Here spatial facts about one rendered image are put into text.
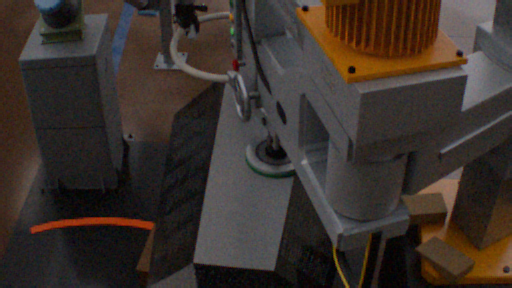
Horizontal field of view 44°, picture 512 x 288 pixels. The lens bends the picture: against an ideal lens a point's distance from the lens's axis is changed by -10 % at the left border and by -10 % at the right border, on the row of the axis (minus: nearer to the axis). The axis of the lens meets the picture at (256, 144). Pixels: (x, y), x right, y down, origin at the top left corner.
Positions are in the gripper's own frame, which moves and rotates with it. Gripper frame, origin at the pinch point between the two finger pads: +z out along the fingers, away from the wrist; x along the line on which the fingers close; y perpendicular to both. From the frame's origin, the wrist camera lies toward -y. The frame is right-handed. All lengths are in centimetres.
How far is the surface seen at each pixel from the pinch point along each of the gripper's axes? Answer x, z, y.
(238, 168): 73, -2, 46
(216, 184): 74, -3, 57
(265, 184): 86, -3, 45
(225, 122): 52, -1, 31
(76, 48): -42, 6, 37
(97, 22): -54, 8, 15
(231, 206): 85, -4, 61
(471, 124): 148, -65, 38
